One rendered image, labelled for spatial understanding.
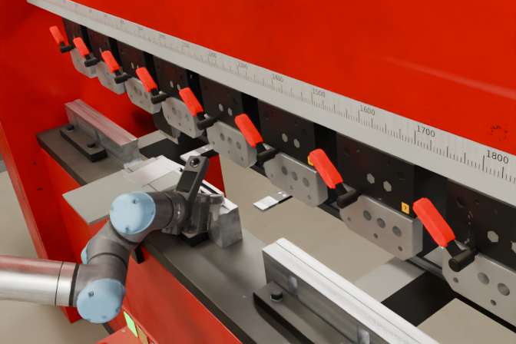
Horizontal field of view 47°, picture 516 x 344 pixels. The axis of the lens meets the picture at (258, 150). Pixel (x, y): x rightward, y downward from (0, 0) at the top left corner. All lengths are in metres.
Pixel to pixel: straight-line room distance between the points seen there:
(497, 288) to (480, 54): 0.29
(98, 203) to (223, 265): 0.35
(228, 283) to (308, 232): 1.66
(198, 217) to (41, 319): 1.68
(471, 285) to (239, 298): 0.62
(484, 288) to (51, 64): 1.82
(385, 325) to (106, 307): 0.48
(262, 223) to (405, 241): 2.25
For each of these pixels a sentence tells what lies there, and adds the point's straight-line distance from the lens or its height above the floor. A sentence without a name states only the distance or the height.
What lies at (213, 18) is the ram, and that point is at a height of 1.47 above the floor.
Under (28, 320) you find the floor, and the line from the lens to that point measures 2.90.
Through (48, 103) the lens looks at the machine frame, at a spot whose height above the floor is 0.97.
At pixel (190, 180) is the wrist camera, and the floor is 1.11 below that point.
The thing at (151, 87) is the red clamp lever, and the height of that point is 1.28.
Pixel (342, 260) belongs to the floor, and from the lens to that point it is 2.80.
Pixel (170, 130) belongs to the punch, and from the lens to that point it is 1.51.
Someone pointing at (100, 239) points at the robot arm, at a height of 1.11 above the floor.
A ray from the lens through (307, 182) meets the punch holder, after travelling 1.01.
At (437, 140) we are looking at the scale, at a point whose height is 1.39.
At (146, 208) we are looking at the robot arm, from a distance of 1.12.
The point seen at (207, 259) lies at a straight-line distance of 1.44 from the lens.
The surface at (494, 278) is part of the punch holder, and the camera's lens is 0.80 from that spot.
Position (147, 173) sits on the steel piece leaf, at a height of 1.00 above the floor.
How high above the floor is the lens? 1.74
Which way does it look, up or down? 27 degrees down
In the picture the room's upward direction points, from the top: 8 degrees counter-clockwise
